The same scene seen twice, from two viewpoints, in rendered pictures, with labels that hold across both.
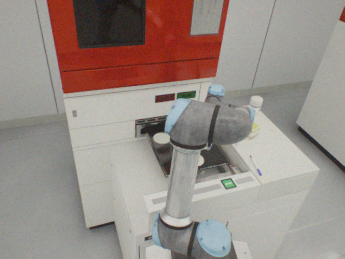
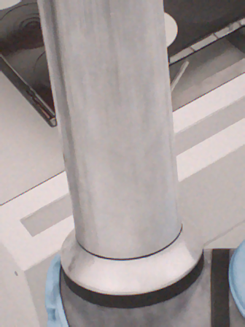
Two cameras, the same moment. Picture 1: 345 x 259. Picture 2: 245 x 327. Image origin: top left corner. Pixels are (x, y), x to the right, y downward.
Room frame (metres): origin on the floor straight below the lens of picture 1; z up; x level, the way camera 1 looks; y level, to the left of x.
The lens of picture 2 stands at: (0.18, -0.01, 1.74)
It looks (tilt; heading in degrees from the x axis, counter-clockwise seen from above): 48 degrees down; 356
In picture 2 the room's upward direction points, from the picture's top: 8 degrees counter-clockwise
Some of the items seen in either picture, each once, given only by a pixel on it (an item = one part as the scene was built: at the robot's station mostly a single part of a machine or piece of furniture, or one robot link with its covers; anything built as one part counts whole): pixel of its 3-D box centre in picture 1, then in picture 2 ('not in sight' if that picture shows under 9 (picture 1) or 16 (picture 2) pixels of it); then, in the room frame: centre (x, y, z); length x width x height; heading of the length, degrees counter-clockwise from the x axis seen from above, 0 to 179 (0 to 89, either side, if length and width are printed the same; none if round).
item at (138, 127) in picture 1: (171, 125); not in sight; (1.47, 0.01, 0.89); 0.44 x 0.02 x 0.10; 113
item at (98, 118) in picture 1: (142, 111); not in sight; (1.41, 0.18, 1.02); 0.82 x 0.03 x 0.40; 113
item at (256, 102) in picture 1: (255, 104); not in sight; (1.60, -0.50, 1.01); 0.07 x 0.07 x 0.10
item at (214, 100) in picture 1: (214, 110); not in sight; (1.07, -0.17, 1.30); 0.11 x 0.11 x 0.08; 75
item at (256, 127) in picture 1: (250, 129); not in sight; (1.36, -0.44, 1.00); 0.07 x 0.07 x 0.07; 42
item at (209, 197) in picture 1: (201, 199); (209, 166); (0.92, -0.17, 0.89); 0.55 x 0.09 x 0.14; 113
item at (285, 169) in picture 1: (254, 147); not in sight; (1.34, -0.48, 0.89); 0.62 x 0.35 x 0.14; 23
